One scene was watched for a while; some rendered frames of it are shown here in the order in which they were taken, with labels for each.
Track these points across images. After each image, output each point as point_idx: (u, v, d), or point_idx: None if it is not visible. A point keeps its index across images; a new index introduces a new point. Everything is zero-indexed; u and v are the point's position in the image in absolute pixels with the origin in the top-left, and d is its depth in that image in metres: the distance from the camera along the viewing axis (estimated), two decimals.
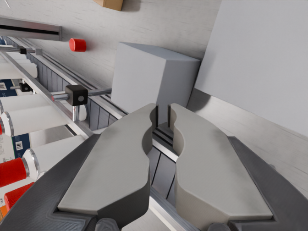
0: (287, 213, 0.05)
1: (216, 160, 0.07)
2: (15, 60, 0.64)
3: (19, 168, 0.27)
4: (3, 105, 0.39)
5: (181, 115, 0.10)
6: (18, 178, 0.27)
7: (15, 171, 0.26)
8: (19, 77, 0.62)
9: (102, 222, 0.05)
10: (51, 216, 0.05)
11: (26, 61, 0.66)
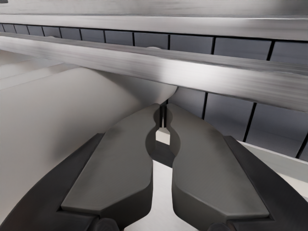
0: (283, 211, 0.05)
1: (212, 160, 0.07)
2: None
3: None
4: None
5: (177, 115, 0.10)
6: None
7: None
8: None
9: (102, 222, 0.05)
10: (54, 214, 0.05)
11: None
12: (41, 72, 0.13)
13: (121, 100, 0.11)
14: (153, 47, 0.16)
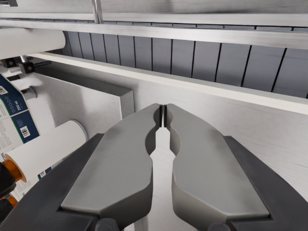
0: (283, 211, 0.05)
1: (212, 160, 0.07)
2: None
3: None
4: None
5: (177, 115, 0.10)
6: None
7: None
8: None
9: (102, 222, 0.05)
10: (54, 214, 0.05)
11: None
12: None
13: (30, 36, 0.37)
14: None
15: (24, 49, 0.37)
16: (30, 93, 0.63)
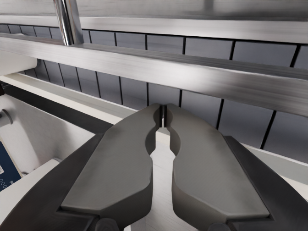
0: (283, 211, 0.05)
1: (212, 160, 0.07)
2: None
3: None
4: None
5: (177, 115, 0.10)
6: None
7: None
8: None
9: (102, 222, 0.05)
10: (54, 214, 0.05)
11: None
12: None
13: None
14: (18, 33, 0.27)
15: None
16: (2, 119, 0.48)
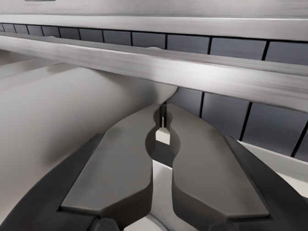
0: (283, 211, 0.05)
1: (212, 160, 0.07)
2: None
3: None
4: None
5: (177, 115, 0.10)
6: None
7: None
8: None
9: (102, 222, 0.05)
10: (54, 214, 0.05)
11: None
12: (41, 71, 0.13)
13: (122, 101, 0.11)
14: (154, 47, 0.16)
15: None
16: None
